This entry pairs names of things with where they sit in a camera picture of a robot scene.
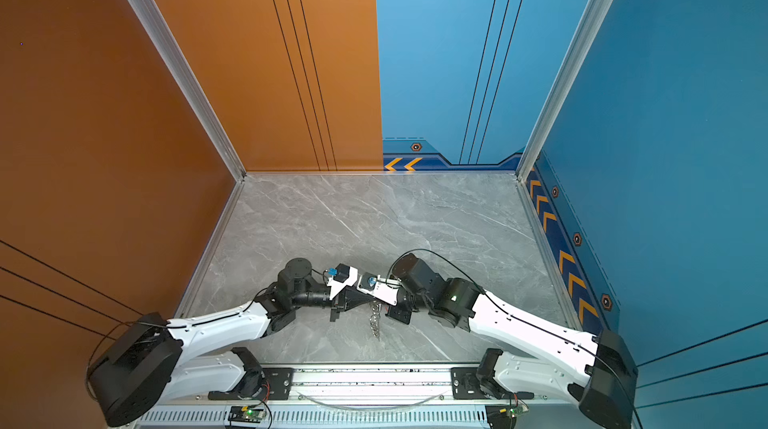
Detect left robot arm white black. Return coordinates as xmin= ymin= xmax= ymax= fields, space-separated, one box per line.
xmin=86 ymin=258 xmax=373 ymax=427

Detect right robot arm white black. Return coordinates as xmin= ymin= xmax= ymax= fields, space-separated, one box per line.
xmin=361 ymin=251 xmax=642 ymax=428

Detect right green circuit board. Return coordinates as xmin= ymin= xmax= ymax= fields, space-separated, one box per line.
xmin=484 ymin=400 xmax=530 ymax=429

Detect green circuit board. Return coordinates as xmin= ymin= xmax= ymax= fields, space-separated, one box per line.
xmin=226 ymin=405 xmax=269 ymax=428
xmin=484 ymin=400 xmax=530 ymax=429

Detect left green circuit board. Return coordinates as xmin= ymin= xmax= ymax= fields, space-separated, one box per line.
xmin=226 ymin=405 xmax=269 ymax=428

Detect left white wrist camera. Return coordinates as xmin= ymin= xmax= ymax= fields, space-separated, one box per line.
xmin=326 ymin=264 xmax=359 ymax=300

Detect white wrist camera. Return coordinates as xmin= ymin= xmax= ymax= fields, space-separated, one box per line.
xmin=326 ymin=264 xmax=359 ymax=300
xmin=356 ymin=272 xmax=401 ymax=306

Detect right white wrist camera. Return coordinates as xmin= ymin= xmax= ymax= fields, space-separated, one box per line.
xmin=356 ymin=272 xmax=401 ymax=306

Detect aluminium front rail frame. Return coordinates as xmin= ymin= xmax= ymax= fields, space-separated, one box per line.
xmin=131 ymin=363 xmax=596 ymax=428

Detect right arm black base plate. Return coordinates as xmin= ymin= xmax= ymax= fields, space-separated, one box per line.
xmin=450 ymin=367 xmax=535 ymax=402

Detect clear cable on rail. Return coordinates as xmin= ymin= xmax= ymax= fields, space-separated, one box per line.
xmin=296 ymin=391 xmax=448 ymax=412

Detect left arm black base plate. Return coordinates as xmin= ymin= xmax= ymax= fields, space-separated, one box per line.
xmin=208 ymin=367 xmax=294 ymax=402

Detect left corner aluminium post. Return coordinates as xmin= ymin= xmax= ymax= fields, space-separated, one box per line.
xmin=127 ymin=0 xmax=247 ymax=183

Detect corner aluminium post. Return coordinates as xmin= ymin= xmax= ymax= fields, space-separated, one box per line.
xmin=127 ymin=0 xmax=247 ymax=183
xmin=516 ymin=0 xmax=614 ymax=184

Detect right corner aluminium post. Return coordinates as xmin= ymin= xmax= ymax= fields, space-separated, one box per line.
xmin=516 ymin=0 xmax=614 ymax=184

